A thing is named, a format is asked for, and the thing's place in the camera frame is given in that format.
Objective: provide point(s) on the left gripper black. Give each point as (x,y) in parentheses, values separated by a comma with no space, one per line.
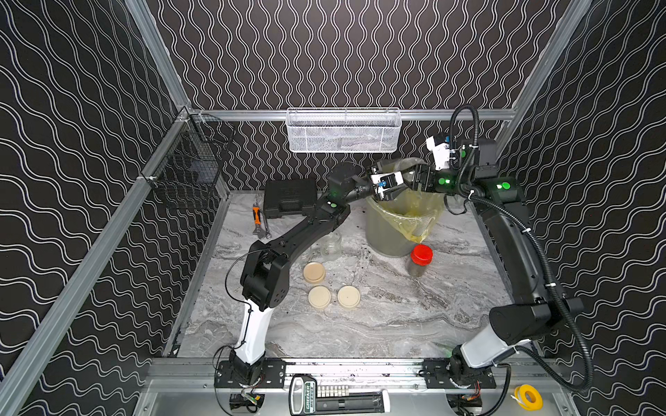
(373,185)

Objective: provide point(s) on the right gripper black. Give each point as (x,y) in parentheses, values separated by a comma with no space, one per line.
(424,177)

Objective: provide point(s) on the jar with cream lid back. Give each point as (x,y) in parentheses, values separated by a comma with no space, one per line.
(386,166)

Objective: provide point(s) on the jar with cream lid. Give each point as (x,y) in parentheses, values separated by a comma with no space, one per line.
(386,166)
(330,247)

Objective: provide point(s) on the jar with cream lid front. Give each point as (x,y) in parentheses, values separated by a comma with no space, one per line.
(330,247)

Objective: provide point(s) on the glass jar with tea leaves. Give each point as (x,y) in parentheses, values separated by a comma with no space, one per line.
(311,255)

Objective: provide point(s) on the tan jar lid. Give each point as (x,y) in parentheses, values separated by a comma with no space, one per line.
(314,273)

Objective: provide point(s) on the cream lid of back jar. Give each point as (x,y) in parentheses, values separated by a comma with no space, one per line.
(319,297)

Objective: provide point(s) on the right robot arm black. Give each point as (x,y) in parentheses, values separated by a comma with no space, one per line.
(539,302)

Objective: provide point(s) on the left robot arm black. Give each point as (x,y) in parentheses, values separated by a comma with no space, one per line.
(266,276)

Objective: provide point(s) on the trash bin with yellow bag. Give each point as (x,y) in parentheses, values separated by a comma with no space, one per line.
(393,228)

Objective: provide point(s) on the jar with red lid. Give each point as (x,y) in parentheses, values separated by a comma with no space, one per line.
(419,259)

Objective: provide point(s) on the black plastic tool case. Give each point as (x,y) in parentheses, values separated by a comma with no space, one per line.
(289,197)

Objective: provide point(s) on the yellow tape roll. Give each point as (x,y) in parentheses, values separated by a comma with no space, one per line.
(528,398)

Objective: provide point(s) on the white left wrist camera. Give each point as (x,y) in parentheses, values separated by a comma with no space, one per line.
(386,182)

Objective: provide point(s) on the white wire mesh basket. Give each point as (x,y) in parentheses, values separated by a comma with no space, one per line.
(349,131)

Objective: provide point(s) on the orange handled wrench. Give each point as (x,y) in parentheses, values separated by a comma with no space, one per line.
(261,227)

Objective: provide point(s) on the black wire basket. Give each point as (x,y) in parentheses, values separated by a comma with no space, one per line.
(184,172)

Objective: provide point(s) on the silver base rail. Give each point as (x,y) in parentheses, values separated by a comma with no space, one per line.
(402,375)

